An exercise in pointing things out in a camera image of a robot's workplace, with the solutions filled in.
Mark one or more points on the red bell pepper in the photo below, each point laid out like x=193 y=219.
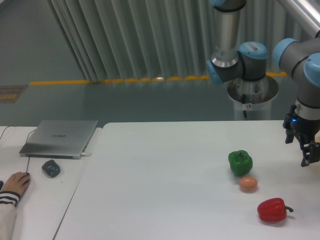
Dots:
x=273 y=210

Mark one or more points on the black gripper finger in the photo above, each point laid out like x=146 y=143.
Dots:
x=290 y=135
x=310 y=153

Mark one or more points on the white usb plug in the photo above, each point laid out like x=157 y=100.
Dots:
x=85 y=154

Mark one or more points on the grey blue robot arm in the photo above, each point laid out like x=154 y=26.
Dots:
x=244 y=68

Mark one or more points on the small black gadget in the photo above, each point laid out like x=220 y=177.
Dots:
x=51 y=168

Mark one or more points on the person's hand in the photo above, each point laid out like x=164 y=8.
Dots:
x=17 y=183

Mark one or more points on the white striped sleeve forearm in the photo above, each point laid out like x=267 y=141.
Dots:
x=8 y=213

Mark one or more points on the wicker basket edge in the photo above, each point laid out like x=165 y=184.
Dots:
x=317 y=139

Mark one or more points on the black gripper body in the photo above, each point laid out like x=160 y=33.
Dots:
x=304 y=120

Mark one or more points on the grey pleated curtain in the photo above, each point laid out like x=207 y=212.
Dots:
x=136 y=39

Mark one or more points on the silver closed laptop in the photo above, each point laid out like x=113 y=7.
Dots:
x=59 y=139

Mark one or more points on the brown egg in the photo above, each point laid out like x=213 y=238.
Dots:
x=248 y=184

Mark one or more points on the green bell pepper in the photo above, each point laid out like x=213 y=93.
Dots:
x=240 y=162

